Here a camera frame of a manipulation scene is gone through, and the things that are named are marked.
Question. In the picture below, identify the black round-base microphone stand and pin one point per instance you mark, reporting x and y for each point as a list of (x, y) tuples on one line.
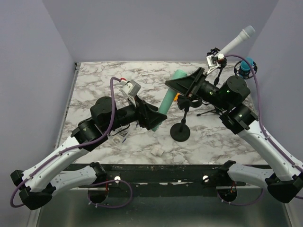
[(180, 132)]

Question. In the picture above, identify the orange tape measure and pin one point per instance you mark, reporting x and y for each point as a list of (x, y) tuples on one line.
[(176, 97)]

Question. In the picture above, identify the white microphone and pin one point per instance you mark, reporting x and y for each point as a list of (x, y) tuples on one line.
[(244, 35)]

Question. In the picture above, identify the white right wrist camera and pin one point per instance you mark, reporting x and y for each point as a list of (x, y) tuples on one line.
[(214, 62)]

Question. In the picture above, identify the black shock-mount stand round base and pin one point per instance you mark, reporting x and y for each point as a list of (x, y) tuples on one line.
[(215, 51)]

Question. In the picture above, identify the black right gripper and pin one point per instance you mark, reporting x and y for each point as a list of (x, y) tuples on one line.
[(184, 84)]

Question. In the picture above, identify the mint green microphone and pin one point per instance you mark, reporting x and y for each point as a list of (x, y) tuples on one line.
[(170, 94)]

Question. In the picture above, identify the small white plastic fitting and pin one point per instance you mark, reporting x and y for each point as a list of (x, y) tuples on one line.
[(157, 151)]

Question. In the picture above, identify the blue microphone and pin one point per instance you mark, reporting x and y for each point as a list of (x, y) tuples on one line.
[(247, 67)]

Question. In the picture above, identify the clear plastic screw box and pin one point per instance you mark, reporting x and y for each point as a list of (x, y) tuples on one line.
[(120, 138)]

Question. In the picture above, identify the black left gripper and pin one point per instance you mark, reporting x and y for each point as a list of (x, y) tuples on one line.
[(146, 117)]

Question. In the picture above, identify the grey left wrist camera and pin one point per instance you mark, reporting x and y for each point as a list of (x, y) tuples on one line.
[(130, 88)]

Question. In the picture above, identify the black shock-mount tripod stand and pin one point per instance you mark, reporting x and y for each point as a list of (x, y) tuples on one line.
[(232, 93)]

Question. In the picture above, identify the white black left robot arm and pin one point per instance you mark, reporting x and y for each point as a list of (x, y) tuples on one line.
[(39, 184)]

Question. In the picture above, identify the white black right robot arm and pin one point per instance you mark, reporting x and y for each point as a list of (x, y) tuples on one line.
[(284, 179)]

